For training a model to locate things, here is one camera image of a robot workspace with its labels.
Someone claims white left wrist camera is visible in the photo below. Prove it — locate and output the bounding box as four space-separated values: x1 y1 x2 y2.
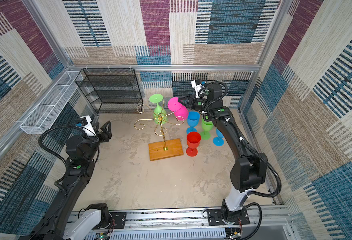
75 115 96 137

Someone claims black mesh shelf rack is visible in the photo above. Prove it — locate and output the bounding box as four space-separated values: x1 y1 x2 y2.
75 68 144 114

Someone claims pink wine glass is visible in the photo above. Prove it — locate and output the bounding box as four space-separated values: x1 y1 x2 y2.
168 97 189 121

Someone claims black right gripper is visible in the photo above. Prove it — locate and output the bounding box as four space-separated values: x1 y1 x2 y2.
177 94 212 112

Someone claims white mesh wall basket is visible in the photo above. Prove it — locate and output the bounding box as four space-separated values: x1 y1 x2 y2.
20 71 79 135

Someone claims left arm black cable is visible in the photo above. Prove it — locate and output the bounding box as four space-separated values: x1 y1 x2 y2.
38 125 88 167

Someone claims wooden rack base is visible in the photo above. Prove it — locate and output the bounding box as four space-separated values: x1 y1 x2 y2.
149 139 184 161

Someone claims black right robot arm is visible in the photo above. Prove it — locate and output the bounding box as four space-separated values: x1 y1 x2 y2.
179 80 266 225

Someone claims green wine glass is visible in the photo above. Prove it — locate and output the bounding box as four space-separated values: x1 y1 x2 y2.
149 94 167 125
201 119 214 140

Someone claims blue wine glass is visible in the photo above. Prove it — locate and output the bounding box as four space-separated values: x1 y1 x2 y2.
187 111 200 134
213 129 224 147

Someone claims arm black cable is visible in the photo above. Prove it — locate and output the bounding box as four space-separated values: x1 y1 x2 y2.
38 125 88 167
204 80 282 240

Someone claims gold wire glass rack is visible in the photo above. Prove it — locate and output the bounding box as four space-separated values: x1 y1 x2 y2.
134 99 185 151

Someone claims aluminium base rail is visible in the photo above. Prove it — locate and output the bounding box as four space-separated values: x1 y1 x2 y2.
62 206 293 240

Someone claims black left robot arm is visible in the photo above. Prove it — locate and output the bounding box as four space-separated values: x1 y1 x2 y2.
21 121 112 240

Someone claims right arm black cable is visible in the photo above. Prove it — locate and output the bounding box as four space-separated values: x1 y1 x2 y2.
204 80 282 240

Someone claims red wine glass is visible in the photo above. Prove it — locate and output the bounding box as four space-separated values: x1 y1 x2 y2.
186 132 202 157

